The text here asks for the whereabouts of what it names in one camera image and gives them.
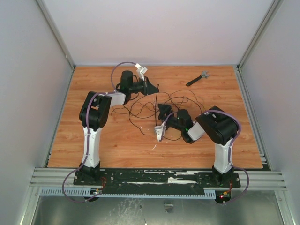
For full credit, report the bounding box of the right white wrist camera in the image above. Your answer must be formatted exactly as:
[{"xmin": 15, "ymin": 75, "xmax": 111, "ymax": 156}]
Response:
[{"xmin": 154, "ymin": 120, "xmax": 167, "ymax": 142}]

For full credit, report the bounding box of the black zip tie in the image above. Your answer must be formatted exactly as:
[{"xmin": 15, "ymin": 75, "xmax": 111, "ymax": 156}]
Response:
[{"xmin": 154, "ymin": 84, "xmax": 159, "ymax": 126}]

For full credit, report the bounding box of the aluminium front rail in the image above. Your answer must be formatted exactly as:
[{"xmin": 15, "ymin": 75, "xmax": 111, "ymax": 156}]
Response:
[{"xmin": 30, "ymin": 168, "xmax": 287, "ymax": 190}]

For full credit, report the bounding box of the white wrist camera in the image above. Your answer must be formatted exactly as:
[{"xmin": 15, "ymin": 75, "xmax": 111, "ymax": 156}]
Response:
[
  {"xmin": 154, "ymin": 120, "xmax": 167, "ymax": 142},
  {"xmin": 135, "ymin": 63, "xmax": 148, "ymax": 81}
]

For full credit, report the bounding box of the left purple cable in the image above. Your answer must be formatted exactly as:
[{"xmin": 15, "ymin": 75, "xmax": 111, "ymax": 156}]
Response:
[{"xmin": 61, "ymin": 61, "xmax": 141, "ymax": 203}]

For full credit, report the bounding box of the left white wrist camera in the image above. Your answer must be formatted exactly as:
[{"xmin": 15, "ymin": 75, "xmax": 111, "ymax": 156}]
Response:
[{"xmin": 135, "ymin": 63, "xmax": 148, "ymax": 81}]

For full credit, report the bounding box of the black adjustable wrench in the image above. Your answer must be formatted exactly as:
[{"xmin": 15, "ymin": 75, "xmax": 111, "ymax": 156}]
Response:
[{"xmin": 186, "ymin": 71, "xmax": 209, "ymax": 87}]

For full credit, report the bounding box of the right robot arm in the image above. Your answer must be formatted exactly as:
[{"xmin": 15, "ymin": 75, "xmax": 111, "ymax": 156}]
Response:
[{"xmin": 154, "ymin": 104, "xmax": 241, "ymax": 187}]

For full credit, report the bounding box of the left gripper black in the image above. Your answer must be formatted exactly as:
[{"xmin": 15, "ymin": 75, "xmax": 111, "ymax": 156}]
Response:
[{"xmin": 129, "ymin": 76, "xmax": 159, "ymax": 96}]

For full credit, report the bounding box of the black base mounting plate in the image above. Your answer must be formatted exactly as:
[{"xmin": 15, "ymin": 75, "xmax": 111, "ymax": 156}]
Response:
[{"xmin": 73, "ymin": 168, "xmax": 241, "ymax": 195}]

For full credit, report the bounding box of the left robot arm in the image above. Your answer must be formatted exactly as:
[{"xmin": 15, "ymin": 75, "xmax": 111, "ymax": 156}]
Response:
[{"xmin": 74, "ymin": 70, "xmax": 159, "ymax": 185}]

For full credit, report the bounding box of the grey slotted cable duct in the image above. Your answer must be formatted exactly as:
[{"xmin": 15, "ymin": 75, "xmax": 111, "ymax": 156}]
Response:
[{"xmin": 39, "ymin": 187, "xmax": 216, "ymax": 199}]

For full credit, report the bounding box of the black wire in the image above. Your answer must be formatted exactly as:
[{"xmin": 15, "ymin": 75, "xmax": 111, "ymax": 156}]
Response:
[
  {"xmin": 128, "ymin": 98, "xmax": 188, "ymax": 142},
  {"xmin": 110, "ymin": 91, "xmax": 204, "ymax": 123}
]

